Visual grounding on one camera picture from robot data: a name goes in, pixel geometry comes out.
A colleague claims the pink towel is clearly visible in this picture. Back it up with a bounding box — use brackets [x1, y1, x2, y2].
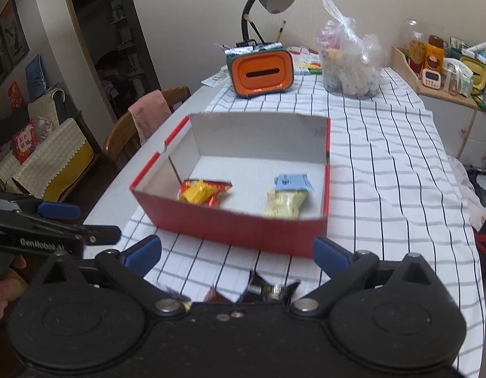
[129, 90, 171, 145]

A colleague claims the wooden chair left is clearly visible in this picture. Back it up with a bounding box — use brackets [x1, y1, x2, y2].
[103, 85, 191, 172]

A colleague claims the light blue snack packet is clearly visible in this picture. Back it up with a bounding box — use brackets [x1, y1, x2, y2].
[274, 173, 314, 192]

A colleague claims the person's left hand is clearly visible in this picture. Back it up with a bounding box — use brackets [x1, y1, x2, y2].
[0, 255, 28, 321]

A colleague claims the red cardboard box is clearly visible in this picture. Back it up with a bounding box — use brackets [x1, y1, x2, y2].
[129, 112, 331, 258]

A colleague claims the black gold snack packet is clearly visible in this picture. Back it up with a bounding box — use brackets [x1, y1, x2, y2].
[238, 271, 300, 306]

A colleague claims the orange bottle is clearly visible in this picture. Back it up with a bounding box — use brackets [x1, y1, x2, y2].
[423, 34, 445, 73]

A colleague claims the green orange tissue box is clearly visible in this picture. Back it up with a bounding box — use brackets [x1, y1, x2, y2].
[225, 43, 294, 98]

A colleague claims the pale yellow snack packet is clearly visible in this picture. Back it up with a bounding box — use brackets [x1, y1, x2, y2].
[263, 189, 308, 219]

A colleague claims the white kitchen timer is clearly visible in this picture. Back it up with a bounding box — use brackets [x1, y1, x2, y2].
[421, 68, 441, 90]

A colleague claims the white side cabinet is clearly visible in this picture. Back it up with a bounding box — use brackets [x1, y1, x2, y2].
[390, 44, 486, 170]

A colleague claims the red orange snack packet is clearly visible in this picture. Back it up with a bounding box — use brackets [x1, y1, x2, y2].
[178, 179, 233, 207]

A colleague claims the clear plastic bag of snacks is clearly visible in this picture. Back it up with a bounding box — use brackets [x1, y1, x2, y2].
[316, 0, 387, 99]

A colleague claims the dark bookshelf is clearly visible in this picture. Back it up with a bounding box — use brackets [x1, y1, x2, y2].
[71, 0, 160, 119]

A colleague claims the yellow sofa with cover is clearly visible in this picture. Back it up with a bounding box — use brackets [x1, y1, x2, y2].
[0, 118, 94, 201]

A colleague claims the paper packet on table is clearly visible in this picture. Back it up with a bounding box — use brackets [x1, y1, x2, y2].
[201, 66, 229, 87]

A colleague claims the white grid tablecloth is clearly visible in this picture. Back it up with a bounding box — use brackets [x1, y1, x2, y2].
[81, 64, 486, 378]

